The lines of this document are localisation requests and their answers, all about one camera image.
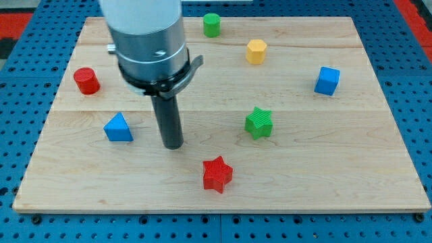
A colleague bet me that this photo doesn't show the red cylinder block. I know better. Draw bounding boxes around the red cylinder block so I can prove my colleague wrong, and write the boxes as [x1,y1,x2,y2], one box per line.
[73,67,101,95]

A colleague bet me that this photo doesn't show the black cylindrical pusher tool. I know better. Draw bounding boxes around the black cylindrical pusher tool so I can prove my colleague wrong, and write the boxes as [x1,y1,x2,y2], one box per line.
[151,97,184,150]

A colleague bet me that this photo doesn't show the red star block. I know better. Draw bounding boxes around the red star block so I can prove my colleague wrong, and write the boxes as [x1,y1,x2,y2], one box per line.
[202,156,234,194]

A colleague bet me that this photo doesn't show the blue cube block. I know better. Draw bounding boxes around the blue cube block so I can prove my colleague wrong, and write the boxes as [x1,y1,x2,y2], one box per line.
[314,67,340,96]

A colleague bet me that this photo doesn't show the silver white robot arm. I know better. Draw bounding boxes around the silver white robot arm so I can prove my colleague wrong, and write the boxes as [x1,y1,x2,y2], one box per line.
[99,0,203,99]

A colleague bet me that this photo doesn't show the blue triangle block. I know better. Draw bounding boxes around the blue triangle block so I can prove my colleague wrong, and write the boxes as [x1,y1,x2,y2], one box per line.
[103,112,134,142]

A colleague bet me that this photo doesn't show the wooden board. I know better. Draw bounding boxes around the wooden board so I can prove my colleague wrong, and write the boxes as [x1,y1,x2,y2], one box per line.
[13,17,431,214]

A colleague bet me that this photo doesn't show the yellow hexagon block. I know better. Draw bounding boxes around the yellow hexagon block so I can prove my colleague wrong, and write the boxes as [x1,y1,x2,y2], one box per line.
[246,39,267,65]

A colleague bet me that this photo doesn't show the green cylinder block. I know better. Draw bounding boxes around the green cylinder block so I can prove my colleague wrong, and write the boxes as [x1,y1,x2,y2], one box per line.
[202,13,221,38]

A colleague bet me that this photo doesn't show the green star block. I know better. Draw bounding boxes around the green star block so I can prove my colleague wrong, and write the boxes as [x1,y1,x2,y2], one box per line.
[244,107,273,140]

